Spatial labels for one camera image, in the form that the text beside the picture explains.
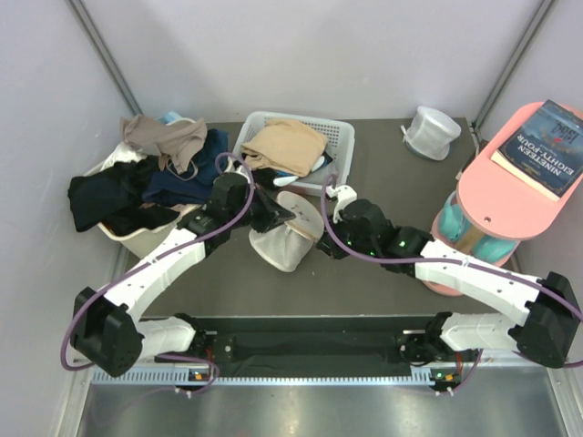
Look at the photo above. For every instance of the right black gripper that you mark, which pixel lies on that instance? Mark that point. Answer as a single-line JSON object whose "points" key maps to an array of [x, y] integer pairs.
{"points": [[330, 248]]}

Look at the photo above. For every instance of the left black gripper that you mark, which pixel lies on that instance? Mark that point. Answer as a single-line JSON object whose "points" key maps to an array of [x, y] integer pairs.
{"points": [[272, 214]]}

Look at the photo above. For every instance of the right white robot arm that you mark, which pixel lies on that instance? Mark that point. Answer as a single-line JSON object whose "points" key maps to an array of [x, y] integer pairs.
{"points": [[537, 318]]}

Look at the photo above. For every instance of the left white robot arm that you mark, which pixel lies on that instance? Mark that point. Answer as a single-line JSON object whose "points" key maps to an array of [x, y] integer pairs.
{"points": [[108, 326]]}

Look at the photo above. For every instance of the cream laundry hamper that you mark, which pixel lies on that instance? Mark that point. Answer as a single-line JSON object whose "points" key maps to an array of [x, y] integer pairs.
{"points": [[143, 241]]}

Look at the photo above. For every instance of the black white sock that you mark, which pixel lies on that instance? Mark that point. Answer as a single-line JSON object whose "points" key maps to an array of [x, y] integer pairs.
{"points": [[274, 179]]}

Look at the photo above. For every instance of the grey garment in basket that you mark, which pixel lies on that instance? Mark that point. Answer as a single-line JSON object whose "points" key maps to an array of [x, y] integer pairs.
{"points": [[319, 176]]}

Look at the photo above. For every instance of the beige folded garment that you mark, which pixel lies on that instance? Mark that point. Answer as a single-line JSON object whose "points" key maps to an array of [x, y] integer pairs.
{"points": [[286, 145]]}

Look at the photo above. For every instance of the white perforated plastic basket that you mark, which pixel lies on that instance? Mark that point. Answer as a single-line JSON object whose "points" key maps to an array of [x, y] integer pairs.
{"points": [[340, 135]]}

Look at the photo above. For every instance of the teal item under table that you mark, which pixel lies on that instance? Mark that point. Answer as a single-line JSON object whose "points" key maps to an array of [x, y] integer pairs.
{"points": [[453, 225]]}

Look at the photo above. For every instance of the taupe garment on hamper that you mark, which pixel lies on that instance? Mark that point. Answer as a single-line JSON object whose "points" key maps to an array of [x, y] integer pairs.
{"points": [[176, 144]]}

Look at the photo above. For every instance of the pink two-tier side table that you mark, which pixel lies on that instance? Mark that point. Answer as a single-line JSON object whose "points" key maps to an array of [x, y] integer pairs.
{"points": [[499, 204]]}

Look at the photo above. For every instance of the black garment pile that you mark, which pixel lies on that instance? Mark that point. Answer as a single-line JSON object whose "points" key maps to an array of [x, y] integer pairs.
{"points": [[113, 197]]}

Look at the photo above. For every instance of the dark blue paperback book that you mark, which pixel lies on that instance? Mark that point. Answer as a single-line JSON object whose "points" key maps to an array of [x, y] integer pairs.
{"points": [[545, 152]]}

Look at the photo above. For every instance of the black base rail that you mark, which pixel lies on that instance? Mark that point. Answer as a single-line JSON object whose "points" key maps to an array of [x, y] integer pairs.
{"points": [[317, 347]]}

